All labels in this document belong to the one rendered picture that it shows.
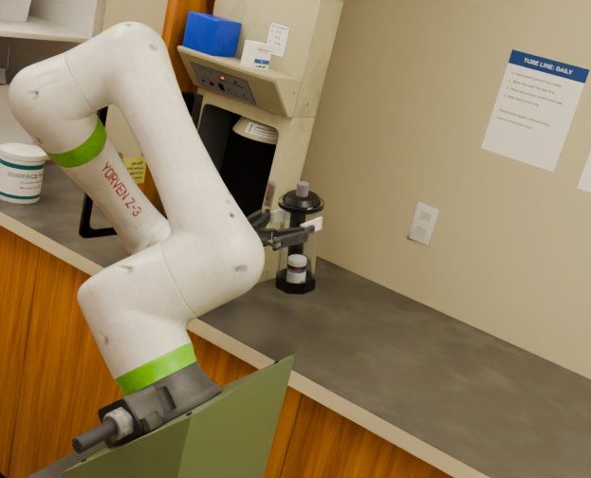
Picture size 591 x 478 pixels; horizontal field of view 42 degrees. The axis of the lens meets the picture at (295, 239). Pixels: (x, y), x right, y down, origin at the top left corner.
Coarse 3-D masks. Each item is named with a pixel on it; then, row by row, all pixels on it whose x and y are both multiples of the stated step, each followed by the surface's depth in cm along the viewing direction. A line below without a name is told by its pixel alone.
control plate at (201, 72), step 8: (192, 64) 202; (200, 72) 202; (208, 72) 200; (216, 72) 198; (200, 80) 206; (208, 80) 203; (216, 80) 201; (224, 80) 198; (232, 80) 196; (240, 80) 194; (216, 88) 204; (224, 88) 202; (232, 88) 199; (240, 88) 197; (248, 88) 195; (232, 96) 202; (240, 96) 200; (248, 96) 198
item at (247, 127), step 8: (240, 120) 211; (248, 120) 209; (232, 128) 214; (240, 128) 210; (248, 128) 208; (256, 128) 207; (264, 128) 207; (272, 128) 208; (248, 136) 208; (256, 136) 207; (264, 136) 207; (272, 136) 207
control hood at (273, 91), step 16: (208, 64) 197; (224, 64) 193; (240, 64) 192; (192, 80) 209; (256, 80) 189; (272, 80) 186; (288, 80) 190; (256, 96) 196; (272, 96) 191; (288, 96) 192; (272, 112) 198; (288, 112) 195
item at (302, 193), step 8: (304, 184) 180; (288, 192) 184; (296, 192) 182; (304, 192) 181; (312, 192) 185; (288, 200) 180; (296, 200) 179; (304, 200) 179; (312, 200) 180; (320, 200) 183
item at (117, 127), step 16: (112, 112) 193; (112, 128) 195; (128, 128) 198; (128, 144) 200; (128, 160) 202; (144, 160) 207; (144, 176) 209; (144, 192) 211; (96, 208) 201; (160, 208) 218; (80, 224) 199; (96, 224) 203
